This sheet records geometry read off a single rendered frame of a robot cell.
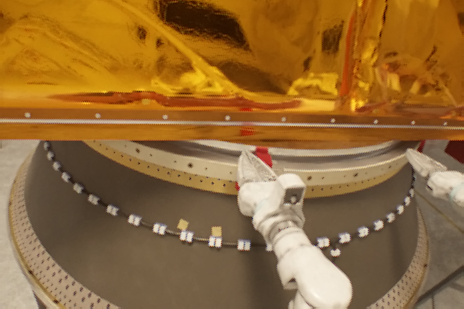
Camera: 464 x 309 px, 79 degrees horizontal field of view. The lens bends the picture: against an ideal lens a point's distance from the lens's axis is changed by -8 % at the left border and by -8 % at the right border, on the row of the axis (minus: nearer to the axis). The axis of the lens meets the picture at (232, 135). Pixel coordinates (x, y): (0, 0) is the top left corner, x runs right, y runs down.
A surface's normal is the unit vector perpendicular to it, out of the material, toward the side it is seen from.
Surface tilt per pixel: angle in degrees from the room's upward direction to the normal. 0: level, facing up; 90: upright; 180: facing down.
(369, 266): 62
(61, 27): 92
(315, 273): 10
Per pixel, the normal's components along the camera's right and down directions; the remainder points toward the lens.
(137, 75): 0.25, 0.51
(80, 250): -0.37, -0.11
